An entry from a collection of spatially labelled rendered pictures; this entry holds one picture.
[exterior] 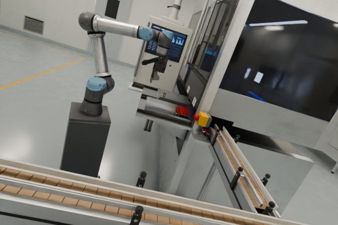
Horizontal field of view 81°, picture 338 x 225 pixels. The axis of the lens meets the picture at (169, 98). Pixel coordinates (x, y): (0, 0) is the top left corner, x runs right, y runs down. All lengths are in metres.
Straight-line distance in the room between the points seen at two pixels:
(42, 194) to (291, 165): 1.63
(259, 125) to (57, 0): 6.89
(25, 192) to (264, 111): 1.33
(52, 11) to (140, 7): 2.71
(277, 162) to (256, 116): 0.44
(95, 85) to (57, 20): 6.26
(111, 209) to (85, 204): 0.07
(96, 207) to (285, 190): 1.60
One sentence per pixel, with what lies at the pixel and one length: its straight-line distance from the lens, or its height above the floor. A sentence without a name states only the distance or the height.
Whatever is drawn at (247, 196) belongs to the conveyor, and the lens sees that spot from 0.95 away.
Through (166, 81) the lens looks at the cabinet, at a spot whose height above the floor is 0.93.
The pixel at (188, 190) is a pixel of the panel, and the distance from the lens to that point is 1.72.
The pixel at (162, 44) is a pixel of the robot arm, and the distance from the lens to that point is 1.32.
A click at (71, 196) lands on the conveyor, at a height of 0.96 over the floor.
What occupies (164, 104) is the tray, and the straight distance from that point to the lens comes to 1.65.
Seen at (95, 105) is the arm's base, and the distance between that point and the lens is 1.38.
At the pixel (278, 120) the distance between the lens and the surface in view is 1.59.
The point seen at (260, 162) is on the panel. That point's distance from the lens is 1.71.
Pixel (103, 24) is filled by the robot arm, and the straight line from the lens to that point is 1.29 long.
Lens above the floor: 1.43
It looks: 17 degrees down
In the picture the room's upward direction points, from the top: 19 degrees clockwise
